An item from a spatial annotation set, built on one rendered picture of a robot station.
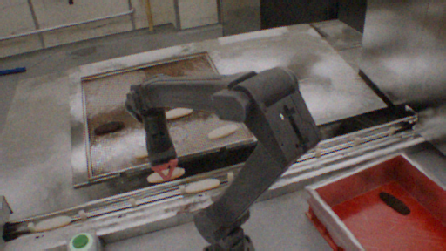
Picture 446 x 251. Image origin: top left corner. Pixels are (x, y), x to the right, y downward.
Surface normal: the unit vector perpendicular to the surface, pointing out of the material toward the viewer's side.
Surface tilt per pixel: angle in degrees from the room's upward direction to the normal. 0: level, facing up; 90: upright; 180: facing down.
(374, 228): 0
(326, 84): 10
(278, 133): 52
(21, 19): 90
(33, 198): 0
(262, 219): 0
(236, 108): 90
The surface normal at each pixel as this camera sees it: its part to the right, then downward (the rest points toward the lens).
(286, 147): 0.47, -0.19
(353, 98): -0.01, -0.71
